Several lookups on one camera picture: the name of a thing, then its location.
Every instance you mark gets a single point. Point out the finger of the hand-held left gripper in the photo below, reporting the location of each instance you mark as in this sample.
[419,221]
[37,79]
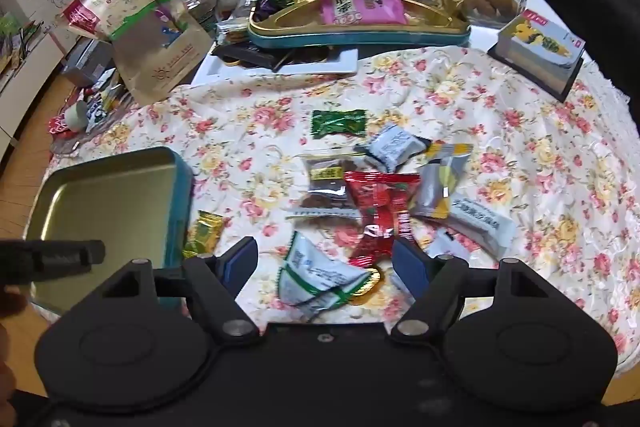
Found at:
[50,257]

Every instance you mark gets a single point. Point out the white green-edged snack packet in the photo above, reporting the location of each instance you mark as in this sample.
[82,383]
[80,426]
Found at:
[315,272]

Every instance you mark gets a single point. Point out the pink snack packet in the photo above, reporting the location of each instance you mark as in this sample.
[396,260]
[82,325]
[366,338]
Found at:
[357,4]

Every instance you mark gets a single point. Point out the teal rectangular tin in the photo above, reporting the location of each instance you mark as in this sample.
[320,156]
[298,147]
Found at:
[110,207]

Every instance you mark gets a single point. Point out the white rectangular tray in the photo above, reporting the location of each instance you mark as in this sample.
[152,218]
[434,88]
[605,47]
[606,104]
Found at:
[320,67]

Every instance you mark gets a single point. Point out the gold green candy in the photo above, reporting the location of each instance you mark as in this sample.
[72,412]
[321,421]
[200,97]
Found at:
[202,234]

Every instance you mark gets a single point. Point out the person's left hand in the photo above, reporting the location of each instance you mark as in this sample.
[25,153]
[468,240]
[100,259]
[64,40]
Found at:
[9,304]

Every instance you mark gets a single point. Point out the thick book yellow cover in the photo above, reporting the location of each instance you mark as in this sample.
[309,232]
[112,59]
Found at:
[537,42]

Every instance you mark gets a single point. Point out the clear glass jar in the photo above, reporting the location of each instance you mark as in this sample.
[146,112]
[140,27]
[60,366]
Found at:
[197,2]

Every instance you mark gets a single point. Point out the white black-print snack packet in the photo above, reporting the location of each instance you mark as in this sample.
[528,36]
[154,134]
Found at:
[475,222]

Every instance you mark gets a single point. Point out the teal oval tin tray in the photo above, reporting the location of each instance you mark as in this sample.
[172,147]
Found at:
[350,38]

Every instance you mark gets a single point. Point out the clear biscuit packet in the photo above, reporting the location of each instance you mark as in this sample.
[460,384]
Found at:
[232,31]

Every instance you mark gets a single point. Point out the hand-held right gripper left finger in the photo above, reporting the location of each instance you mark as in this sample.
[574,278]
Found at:
[241,259]

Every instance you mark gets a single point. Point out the green foil candy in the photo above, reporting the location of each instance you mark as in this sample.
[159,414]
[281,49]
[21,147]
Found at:
[337,123]

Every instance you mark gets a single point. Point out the gold foil coin candy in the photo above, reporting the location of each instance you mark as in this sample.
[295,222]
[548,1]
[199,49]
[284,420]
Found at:
[370,284]

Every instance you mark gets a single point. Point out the brown jerky snack packet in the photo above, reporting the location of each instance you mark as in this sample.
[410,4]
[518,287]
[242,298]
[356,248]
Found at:
[325,189]

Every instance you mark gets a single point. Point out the floral tablecloth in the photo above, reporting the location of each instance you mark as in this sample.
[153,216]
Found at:
[500,147]

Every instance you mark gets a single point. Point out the grey yellow snack packet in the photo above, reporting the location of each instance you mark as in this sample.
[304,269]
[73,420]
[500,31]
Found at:
[437,187]

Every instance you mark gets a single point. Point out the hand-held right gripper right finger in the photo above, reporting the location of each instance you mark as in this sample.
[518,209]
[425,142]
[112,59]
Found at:
[407,263]

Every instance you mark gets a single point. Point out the black snack packet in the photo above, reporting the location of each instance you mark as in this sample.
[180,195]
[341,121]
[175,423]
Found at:
[245,54]

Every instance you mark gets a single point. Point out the red snack packet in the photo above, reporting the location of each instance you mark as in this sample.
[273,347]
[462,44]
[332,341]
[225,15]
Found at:
[380,207]

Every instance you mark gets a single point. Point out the kraft paper bag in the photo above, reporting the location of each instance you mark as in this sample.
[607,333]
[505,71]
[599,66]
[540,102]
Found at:
[150,52]

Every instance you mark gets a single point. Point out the black sofa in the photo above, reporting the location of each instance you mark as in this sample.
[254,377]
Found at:
[600,17]

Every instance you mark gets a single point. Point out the blue white snack packet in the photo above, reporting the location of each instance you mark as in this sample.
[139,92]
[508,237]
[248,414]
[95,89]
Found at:
[395,147]

